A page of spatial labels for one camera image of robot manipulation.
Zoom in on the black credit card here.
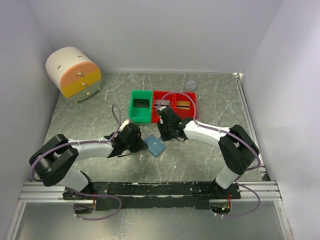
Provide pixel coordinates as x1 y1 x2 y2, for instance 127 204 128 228
133 98 150 108

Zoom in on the red plastic bin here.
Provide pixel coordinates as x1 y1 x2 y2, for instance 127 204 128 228
151 90 176 124
173 92 198 120

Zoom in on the blue card holder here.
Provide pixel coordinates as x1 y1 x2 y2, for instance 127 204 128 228
144 134 166 157

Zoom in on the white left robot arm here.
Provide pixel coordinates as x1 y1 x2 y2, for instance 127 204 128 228
29 122 148 200

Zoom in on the aluminium frame rail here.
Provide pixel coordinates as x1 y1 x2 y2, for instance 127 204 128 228
232 72 283 202

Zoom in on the round pastel drawer cabinet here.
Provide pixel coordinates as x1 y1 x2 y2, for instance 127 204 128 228
45 47 102 103

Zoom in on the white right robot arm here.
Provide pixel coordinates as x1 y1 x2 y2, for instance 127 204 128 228
157 106 260 199

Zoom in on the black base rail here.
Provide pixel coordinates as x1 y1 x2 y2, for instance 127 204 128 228
62 181 241 211

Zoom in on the silver credit card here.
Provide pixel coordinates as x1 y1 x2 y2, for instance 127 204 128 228
153 99 171 109

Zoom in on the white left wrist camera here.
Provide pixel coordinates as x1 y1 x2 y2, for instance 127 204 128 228
118 119 131 132

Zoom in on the green plastic bin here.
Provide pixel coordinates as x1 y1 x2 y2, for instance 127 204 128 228
128 89 153 124

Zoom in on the small clear plastic cup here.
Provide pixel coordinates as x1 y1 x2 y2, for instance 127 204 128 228
185 80 197 92

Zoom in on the gold credit card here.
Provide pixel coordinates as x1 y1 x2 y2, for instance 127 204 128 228
176 100 191 111

